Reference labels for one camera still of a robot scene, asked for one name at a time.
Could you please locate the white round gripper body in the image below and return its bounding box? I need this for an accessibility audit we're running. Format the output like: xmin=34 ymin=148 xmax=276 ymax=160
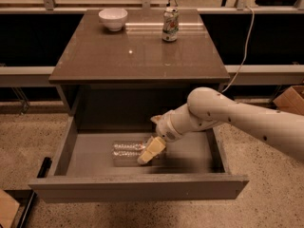
xmin=156 ymin=110 xmax=182 ymax=143

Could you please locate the clear plastic water bottle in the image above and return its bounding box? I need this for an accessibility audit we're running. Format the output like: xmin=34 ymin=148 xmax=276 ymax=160
xmin=112 ymin=138 xmax=150 ymax=167

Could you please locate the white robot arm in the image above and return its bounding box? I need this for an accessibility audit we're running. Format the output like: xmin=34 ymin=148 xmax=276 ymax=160
xmin=138 ymin=87 xmax=304 ymax=164

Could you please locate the grey cabinet with glossy top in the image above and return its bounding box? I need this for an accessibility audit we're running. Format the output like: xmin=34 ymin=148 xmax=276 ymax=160
xmin=49 ymin=9 xmax=229 ymax=106

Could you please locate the green white soda can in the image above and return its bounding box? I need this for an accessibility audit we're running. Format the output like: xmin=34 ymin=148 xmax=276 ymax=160
xmin=162 ymin=7 xmax=179 ymax=42

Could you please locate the white ceramic bowl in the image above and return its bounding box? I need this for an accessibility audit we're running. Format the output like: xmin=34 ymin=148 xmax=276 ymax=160
xmin=99 ymin=8 xmax=128 ymax=31

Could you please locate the brown cardboard box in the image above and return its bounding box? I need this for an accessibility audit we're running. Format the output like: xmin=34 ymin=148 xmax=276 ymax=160
xmin=274 ymin=85 xmax=304 ymax=115

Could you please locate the wooden board at corner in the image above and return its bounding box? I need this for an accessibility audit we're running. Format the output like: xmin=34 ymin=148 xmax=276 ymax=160
xmin=0 ymin=189 xmax=20 ymax=228

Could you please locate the white power cable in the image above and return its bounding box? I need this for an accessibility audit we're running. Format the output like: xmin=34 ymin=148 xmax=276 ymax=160
xmin=220 ymin=6 xmax=256 ymax=95

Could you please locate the grey horizontal rail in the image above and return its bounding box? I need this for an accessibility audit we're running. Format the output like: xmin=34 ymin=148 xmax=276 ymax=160
xmin=0 ymin=65 xmax=304 ymax=87

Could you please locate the black metal floor frame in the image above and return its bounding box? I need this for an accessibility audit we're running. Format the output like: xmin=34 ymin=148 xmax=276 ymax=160
xmin=5 ymin=157 xmax=52 ymax=228

